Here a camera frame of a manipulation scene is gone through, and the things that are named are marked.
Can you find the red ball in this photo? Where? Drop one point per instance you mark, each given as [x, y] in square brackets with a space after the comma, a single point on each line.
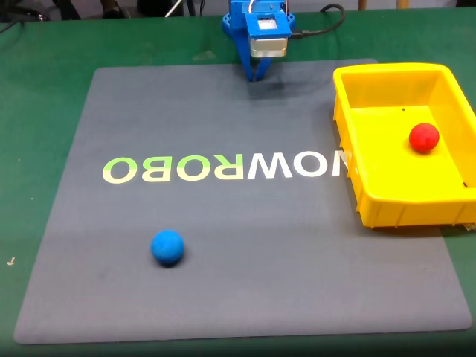
[424, 137]

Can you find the silver camera with blue mount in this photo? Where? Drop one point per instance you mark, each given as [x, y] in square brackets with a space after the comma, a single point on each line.
[268, 42]

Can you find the blue ball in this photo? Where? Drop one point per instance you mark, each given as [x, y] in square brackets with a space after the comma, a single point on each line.
[167, 247]

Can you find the grey mat with lettering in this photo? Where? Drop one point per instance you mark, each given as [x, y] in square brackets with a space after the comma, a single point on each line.
[223, 241]

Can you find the green table cloth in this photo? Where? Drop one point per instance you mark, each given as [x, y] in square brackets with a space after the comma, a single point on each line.
[44, 74]

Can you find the white rod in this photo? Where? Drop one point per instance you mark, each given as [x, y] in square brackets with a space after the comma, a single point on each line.
[174, 8]

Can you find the small white scrap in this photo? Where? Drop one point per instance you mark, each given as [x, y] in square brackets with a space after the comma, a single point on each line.
[10, 261]

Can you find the yellow plastic bin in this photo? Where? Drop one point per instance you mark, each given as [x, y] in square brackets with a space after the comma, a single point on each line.
[390, 178]

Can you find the wooden leg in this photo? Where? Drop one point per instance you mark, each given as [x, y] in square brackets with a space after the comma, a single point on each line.
[401, 3]
[362, 4]

